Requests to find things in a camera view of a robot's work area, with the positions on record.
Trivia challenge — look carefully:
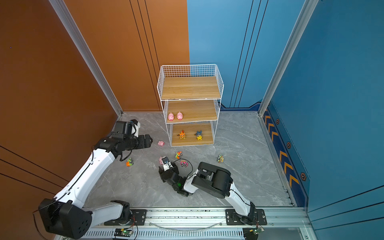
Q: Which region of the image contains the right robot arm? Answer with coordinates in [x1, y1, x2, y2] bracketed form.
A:
[159, 162, 256, 225]

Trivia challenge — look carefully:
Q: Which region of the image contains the aluminium corner post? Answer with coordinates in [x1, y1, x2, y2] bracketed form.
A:
[49, 0, 124, 117]
[258, 0, 319, 117]

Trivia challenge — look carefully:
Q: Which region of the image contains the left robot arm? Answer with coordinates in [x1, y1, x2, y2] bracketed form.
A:
[37, 120, 153, 240]

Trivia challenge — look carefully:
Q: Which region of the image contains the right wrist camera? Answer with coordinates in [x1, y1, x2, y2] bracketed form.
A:
[161, 157, 173, 171]

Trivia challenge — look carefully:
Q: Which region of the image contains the right circuit board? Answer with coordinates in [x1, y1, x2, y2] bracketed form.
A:
[243, 226, 265, 240]

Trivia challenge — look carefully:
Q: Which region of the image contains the aluminium rail frame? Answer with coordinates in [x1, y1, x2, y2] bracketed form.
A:
[82, 207, 317, 240]

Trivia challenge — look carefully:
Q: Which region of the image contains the left aluminium corner post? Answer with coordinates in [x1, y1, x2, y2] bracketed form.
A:
[49, 0, 124, 117]

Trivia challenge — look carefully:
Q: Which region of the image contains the white wire wooden shelf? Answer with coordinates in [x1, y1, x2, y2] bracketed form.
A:
[157, 64, 224, 147]

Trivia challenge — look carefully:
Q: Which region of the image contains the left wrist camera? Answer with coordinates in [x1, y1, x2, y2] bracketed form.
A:
[130, 119, 141, 138]

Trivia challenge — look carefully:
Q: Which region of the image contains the grey hooded pikachu figure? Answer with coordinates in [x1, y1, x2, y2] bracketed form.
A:
[195, 130, 203, 141]

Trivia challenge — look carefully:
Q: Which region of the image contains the pink toy truck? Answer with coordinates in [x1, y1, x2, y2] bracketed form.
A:
[180, 160, 189, 167]

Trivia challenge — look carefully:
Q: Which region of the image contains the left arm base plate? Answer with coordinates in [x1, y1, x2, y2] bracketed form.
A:
[104, 209, 147, 227]

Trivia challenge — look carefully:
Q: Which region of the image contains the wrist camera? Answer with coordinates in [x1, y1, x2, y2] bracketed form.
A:
[130, 119, 141, 138]
[161, 157, 173, 171]

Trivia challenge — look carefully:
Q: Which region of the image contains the circuit board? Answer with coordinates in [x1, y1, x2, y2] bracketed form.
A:
[243, 226, 265, 240]
[114, 228, 134, 239]

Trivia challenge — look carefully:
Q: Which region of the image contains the orange pikachu figure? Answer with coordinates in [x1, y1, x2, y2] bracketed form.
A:
[177, 130, 186, 140]

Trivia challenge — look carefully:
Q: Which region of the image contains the left circuit board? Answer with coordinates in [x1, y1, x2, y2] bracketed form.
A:
[114, 228, 134, 239]

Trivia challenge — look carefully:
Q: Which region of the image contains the green toy car right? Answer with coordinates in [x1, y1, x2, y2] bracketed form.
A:
[217, 154, 224, 163]

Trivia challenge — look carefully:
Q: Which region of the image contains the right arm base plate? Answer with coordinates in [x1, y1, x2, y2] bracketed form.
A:
[225, 209, 268, 226]

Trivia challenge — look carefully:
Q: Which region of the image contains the right aluminium corner post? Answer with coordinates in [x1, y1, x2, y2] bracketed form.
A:
[258, 0, 319, 117]

